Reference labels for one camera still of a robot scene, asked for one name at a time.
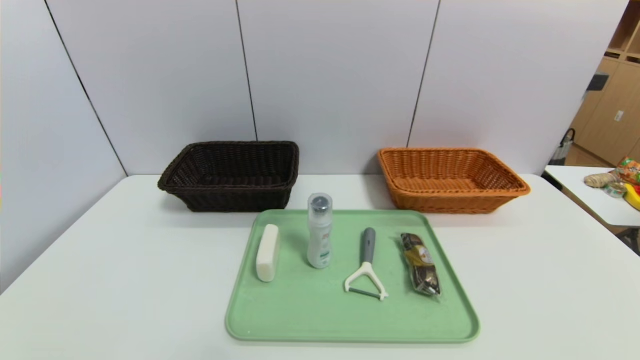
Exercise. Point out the white bottle clear cap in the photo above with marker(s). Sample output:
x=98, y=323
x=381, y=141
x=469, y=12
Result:
x=320, y=245

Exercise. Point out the white soap bar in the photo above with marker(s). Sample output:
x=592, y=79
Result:
x=267, y=255

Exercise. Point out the brown gold snack packet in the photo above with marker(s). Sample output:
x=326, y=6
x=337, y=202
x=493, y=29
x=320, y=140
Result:
x=422, y=265

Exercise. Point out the dark brown wicker basket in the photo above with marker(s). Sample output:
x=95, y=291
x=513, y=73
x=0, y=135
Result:
x=225, y=200

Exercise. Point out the orange wicker basket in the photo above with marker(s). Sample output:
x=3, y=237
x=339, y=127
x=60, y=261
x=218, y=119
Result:
x=450, y=202

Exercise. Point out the green plastic tray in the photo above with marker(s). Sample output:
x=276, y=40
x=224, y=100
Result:
x=310, y=310

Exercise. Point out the beige bread loaf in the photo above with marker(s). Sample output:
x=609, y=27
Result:
x=600, y=180

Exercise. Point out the wooden cabinet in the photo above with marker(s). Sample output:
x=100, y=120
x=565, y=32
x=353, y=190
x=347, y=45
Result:
x=610, y=130

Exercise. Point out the small clear cup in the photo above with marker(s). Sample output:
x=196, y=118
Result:
x=615, y=190

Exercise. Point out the black sign plate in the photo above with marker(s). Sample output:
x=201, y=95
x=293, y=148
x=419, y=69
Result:
x=598, y=82

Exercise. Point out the white cabinet label sticker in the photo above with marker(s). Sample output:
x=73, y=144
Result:
x=619, y=116

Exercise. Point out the orange snack bag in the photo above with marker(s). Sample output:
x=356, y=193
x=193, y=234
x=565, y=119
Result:
x=630, y=170

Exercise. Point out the yellow toy fruit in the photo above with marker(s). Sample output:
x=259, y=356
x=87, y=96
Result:
x=634, y=197

